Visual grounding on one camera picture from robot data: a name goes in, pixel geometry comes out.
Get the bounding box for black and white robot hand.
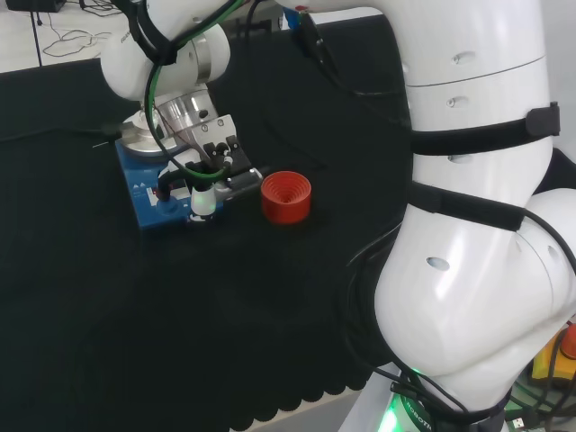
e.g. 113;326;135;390
155;114;272;225

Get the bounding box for heater with blue base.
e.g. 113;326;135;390
115;121;226;233

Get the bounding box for clear glass round-bottom flask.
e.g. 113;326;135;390
136;102;158;131

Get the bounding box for black cloth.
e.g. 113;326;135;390
0;11;576;431

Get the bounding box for black tripod pole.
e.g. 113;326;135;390
30;8;45;69

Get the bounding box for yellow stop button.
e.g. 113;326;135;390
530;319;576;392

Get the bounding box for steel heating block black handles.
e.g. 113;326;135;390
91;110;166;157

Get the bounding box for red ribbed flask ring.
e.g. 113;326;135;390
260;170;313;226

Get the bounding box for green cable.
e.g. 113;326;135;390
142;0;242;182

